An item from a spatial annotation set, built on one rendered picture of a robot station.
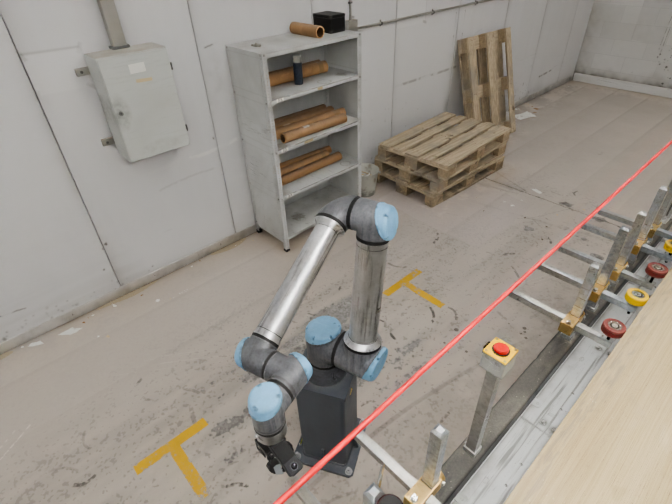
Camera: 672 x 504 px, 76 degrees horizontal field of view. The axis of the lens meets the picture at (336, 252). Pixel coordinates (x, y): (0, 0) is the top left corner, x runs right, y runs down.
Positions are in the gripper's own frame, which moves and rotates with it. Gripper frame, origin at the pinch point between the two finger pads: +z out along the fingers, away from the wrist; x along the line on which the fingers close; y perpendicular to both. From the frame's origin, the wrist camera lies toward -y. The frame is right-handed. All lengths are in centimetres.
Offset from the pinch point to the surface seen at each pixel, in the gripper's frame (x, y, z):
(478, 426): -53, -34, -4
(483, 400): -53, -33, -18
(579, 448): -66, -60, -7
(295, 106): -189, 227, -17
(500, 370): -51, -36, -36
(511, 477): -61, -47, 21
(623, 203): -405, 16, 83
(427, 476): -27.2, -33.4, -7.7
